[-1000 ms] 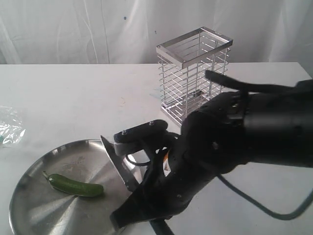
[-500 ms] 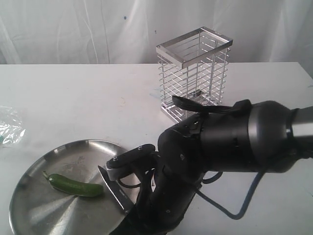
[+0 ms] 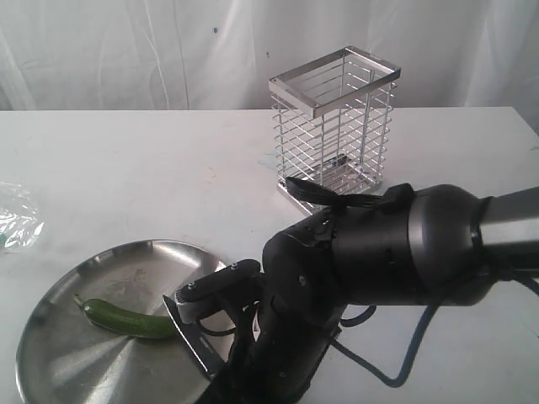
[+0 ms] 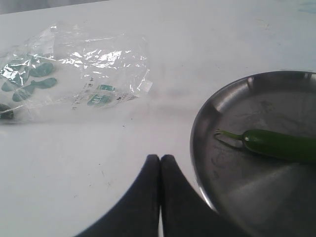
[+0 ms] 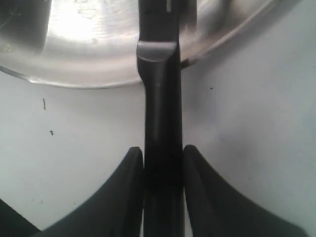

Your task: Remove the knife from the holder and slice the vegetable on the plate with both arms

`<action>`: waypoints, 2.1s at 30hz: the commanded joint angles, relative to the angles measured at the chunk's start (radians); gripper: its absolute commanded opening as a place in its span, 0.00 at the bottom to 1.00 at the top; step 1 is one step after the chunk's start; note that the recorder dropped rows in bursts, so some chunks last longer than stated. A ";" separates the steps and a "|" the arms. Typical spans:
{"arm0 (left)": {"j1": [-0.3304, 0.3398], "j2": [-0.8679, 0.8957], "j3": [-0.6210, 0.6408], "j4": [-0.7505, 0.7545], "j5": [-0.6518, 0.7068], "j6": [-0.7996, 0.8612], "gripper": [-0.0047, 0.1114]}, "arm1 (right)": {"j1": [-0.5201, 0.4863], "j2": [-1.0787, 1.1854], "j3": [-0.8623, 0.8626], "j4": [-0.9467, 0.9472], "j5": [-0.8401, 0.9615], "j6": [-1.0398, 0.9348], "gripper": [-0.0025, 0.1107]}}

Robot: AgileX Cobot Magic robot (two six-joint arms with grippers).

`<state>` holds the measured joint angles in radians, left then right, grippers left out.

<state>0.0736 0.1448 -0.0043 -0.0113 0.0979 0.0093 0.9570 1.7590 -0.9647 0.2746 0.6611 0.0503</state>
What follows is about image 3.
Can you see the green cucumber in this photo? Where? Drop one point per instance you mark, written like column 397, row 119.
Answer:
column 124, row 322

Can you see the chrome wire utensil holder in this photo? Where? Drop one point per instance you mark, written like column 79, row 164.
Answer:
column 332, row 119

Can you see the clear plastic bag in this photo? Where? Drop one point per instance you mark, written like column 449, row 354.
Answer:
column 21, row 221

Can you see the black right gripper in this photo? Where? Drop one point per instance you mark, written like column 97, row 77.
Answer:
column 279, row 365

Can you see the round stainless steel plate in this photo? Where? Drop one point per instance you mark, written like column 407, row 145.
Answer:
column 64, row 358

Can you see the black handled kitchen knife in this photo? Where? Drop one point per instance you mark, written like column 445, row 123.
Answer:
column 208, row 359

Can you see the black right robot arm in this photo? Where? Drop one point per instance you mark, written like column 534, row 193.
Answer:
column 434, row 247

